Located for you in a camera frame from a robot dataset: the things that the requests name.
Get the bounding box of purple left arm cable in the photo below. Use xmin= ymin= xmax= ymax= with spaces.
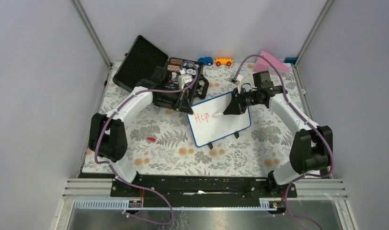
xmin=94 ymin=60 xmax=199 ymax=225

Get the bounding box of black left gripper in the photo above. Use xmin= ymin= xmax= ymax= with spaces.
xmin=157 ymin=86 xmax=193 ymax=115

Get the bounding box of orange toy car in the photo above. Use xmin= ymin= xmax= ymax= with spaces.
xmin=214 ymin=58 xmax=233 ymax=66

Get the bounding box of blue toy car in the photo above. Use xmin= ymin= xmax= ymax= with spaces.
xmin=198 ymin=57 xmax=214 ymax=66

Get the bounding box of blue framed whiteboard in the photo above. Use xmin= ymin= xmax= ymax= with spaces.
xmin=187 ymin=92 xmax=252 ymax=147

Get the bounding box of floral tablecloth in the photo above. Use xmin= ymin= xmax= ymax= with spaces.
xmin=99 ymin=62 xmax=304 ymax=177

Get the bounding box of pink plastic stand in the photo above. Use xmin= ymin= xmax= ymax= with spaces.
xmin=253 ymin=50 xmax=290 ymax=73

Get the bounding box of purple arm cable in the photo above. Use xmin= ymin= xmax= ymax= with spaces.
xmin=94 ymin=60 xmax=199 ymax=225
xmin=234 ymin=54 xmax=335 ymax=178

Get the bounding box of blue block in corner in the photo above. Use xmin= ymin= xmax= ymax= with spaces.
xmin=284 ymin=57 xmax=298 ymax=65

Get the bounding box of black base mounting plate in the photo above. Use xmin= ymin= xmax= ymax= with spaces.
xmin=110 ymin=174 xmax=297 ymax=208

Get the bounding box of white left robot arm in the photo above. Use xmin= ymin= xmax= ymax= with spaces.
xmin=89 ymin=69 xmax=202 ymax=197

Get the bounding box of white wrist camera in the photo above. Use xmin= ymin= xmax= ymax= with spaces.
xmin=177 ymin=68 xmax=196 ymax=89
xmin=229 ymin=74 xmax=243 ymax=86

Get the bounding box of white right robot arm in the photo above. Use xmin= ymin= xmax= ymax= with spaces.
xmin=223 ymin=71 xmax=333 ymax=197

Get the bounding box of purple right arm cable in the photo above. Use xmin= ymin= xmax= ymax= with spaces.
xmin=234 ymin=54 xmax=335 ymax=178

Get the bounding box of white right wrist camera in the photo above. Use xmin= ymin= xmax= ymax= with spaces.
xmin=229 ymin=74 xmax=243 ymax=86

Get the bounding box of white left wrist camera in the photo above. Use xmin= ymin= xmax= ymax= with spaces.
xmin=177 ymin=68 xmax=196 ymax=89

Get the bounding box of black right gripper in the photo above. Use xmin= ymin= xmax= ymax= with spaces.
xmin=224 ymin=87 xmax=262 ymax=116

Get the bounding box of black poker chip case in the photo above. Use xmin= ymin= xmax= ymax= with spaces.
xmin=113 ymin=35 xmax=209 ymax=108

